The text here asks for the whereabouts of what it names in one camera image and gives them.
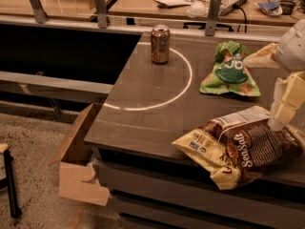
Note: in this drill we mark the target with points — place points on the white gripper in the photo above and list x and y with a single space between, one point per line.
293 50

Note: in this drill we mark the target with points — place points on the brown sea salt chip bag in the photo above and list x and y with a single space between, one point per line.
237 148

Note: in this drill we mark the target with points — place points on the green chip bag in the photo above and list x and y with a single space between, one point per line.
229 74

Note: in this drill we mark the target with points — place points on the blue white packet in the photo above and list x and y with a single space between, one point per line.
270 8

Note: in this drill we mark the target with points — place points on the grey power strip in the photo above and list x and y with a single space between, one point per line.
229 6

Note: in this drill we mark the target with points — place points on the white face mask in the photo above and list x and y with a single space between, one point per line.
196 9

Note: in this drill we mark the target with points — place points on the brown soda can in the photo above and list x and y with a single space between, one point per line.
160 44

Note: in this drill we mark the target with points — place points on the white paper stack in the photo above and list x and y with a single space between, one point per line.
172 3

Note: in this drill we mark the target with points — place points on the cardboard box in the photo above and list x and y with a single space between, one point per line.
77 178

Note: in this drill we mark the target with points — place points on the black stool leg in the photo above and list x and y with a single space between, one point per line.
8 181

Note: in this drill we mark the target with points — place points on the grey metal bracket right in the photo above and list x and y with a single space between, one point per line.
212 17

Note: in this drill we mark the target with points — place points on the grey metal bracket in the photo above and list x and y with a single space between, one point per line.
212 17
40 15
101 13

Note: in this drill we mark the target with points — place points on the grey metal bracket middle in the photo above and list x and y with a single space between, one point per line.
101 13

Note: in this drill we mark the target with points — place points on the grey metal bracket left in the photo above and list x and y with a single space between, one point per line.
40 15

